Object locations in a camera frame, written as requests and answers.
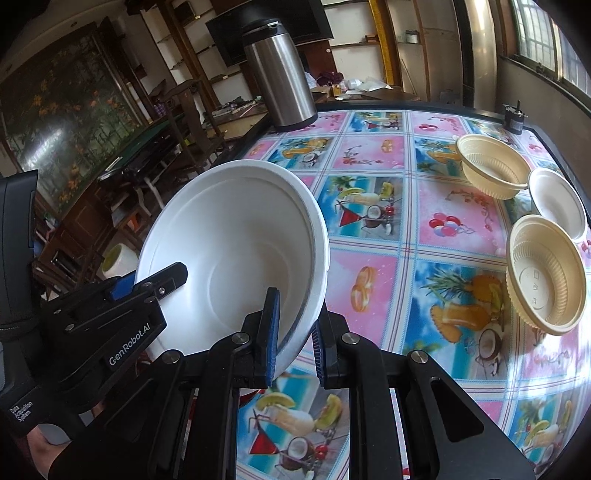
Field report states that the white foam bowl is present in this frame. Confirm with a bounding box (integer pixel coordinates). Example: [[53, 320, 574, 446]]
[[135, 160, 329, 374], [528, 168, 588, 242]]

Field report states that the large cream ribbed bowl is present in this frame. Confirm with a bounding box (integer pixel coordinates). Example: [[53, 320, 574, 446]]
[[506, 214, 587, 336]]

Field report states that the small cream ribbed bowl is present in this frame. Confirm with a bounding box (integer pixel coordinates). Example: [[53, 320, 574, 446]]
[[456, 134, 531, 200]]

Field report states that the dark wooden chair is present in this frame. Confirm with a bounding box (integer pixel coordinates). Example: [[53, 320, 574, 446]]
[[150, 79, 228, 174]]

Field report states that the green mahjong table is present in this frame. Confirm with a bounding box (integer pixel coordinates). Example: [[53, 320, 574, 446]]
[[97, 120, 178, 181]]

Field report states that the flower landscape painting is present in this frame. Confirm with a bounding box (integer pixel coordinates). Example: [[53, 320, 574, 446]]
[[1, 24, 145, 215]]

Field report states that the colourful fruit pattern tablecloth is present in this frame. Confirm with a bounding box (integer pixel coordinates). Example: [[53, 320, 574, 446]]
[[236, 108, 590, 479]]

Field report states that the stainless steel thermos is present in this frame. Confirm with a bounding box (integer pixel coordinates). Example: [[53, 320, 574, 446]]
[[245, 32, 318, 132]]

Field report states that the black television screen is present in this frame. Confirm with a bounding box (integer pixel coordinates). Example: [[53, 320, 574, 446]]
[[205, 0, 334, 67]]

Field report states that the small black motor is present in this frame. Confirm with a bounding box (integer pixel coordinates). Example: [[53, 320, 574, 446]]
[[503, 100, 527, 135]]

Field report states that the beige standing air conditioner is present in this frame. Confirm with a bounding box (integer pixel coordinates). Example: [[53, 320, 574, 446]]
[[454, 0, 498, 112]]

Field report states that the window with metal grille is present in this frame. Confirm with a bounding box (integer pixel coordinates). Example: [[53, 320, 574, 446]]
[[510, 0, 590, 97]]

